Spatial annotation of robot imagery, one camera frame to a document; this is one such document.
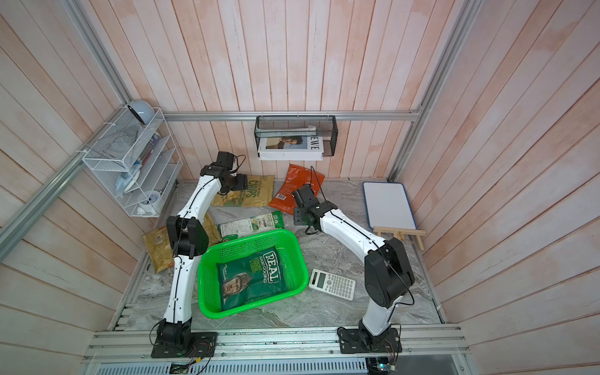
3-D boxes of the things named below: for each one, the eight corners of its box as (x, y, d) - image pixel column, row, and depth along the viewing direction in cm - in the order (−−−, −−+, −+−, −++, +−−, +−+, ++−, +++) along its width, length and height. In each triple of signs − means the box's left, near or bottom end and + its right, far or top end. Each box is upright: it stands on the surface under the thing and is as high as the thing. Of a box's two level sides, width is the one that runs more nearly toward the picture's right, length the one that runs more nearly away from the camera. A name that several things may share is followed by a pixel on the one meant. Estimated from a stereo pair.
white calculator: (307, 287, 87) (307, 285, 86) (311, 269, 92) (312, 267, 90) (352, 300, 84) (353, 299, 83) (354, 281, 89) (355, 280, 87)
